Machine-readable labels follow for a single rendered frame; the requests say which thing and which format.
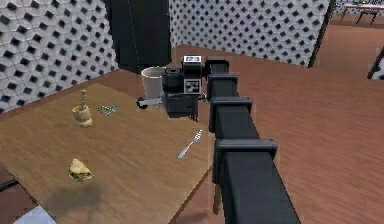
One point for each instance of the dark chair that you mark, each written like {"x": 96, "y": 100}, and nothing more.
{"x": 366, "y": 15}

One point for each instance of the tan sandwich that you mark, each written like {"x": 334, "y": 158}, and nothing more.
{"x": 79, "y": 171}

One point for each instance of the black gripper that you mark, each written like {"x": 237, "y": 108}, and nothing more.
{"x": 180, "y": 105}

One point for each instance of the black fridge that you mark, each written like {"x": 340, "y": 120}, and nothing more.
{"x": 141, "y": 33}

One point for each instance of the brown wooden table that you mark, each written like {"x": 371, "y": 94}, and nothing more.
{"x": 126, "y": 160}

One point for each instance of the silver fork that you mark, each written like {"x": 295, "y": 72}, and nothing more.
{"x": 190, "y": 145}

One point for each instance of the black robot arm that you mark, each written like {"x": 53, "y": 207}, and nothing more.
{"x": 246, "y": 180}

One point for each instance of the pink-topped wooden table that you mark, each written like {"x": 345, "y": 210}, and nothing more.
{"x": 363, "y": 6}

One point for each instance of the tan wooden pestle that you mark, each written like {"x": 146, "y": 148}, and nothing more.
{"x": 83, "y": 98}

